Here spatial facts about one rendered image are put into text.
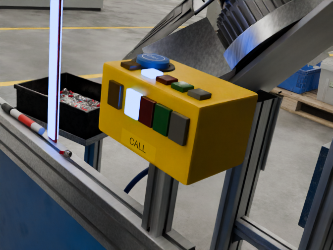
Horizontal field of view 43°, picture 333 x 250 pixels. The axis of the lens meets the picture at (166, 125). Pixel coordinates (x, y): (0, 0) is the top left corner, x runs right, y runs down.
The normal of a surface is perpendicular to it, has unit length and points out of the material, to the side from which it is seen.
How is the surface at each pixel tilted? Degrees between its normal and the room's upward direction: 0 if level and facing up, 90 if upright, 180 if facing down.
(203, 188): 0
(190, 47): 55
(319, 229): 90
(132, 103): 90
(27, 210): 90
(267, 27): 73
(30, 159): 90
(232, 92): 0
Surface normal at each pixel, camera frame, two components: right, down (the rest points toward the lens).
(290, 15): -0.17, -0.18
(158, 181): -0.73, 0.18
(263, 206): 0.13, -0.92
